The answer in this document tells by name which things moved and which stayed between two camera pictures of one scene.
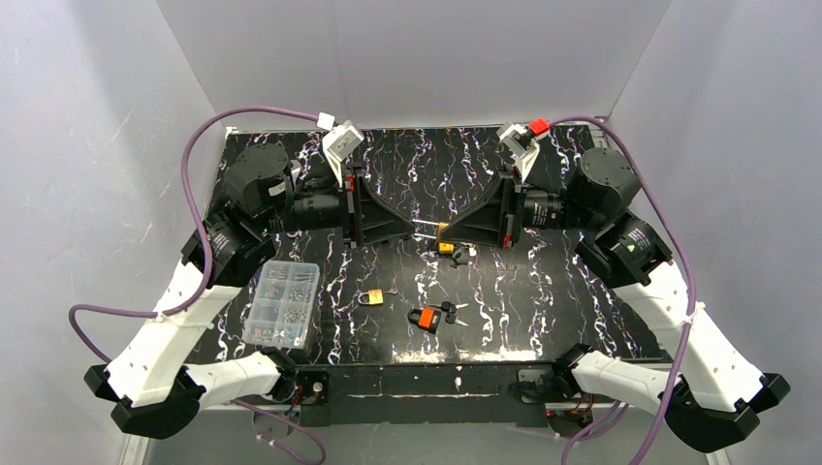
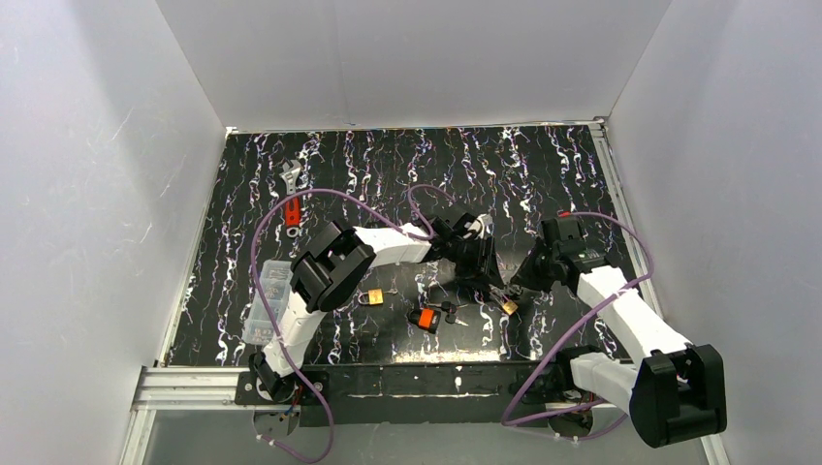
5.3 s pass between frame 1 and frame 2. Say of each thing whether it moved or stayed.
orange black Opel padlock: stayed
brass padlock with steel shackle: stayed
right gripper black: moved
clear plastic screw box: stayed
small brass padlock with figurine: moved
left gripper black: moved
